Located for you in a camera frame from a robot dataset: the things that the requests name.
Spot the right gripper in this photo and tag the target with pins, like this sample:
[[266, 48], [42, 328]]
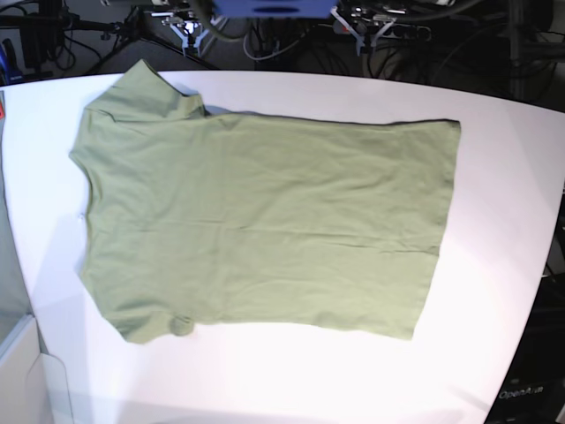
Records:
[[192, 34]]

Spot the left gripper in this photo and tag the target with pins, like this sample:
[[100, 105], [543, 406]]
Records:
[[349, 15]]

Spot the green T-shirt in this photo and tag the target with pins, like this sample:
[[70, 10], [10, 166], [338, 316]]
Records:
[[195, 218]]

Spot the black power strip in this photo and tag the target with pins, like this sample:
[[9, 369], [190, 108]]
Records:
[[397, 30]]

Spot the white bin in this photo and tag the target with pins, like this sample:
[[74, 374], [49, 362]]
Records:
[[34, 386]]

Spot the black OpenArm box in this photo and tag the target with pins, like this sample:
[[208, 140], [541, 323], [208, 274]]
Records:
[[533, 388]]

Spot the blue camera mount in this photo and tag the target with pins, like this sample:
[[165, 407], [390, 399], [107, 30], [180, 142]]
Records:
[[309, 9]]

